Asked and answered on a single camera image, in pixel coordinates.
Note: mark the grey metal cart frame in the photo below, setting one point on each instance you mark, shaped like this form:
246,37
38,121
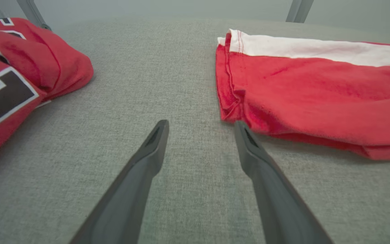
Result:
29,10

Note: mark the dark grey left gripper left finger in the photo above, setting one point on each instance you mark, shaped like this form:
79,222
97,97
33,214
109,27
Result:
127,196

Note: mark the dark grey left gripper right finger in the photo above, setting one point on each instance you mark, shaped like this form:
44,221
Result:
276,203

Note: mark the red jersey black white print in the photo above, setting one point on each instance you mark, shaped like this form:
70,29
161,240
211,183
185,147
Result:
63,67

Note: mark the grey post with black bracket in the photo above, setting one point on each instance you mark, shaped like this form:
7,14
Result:
298,10

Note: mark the red Bulls jersey white sleeves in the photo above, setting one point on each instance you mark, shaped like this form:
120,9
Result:
300,95

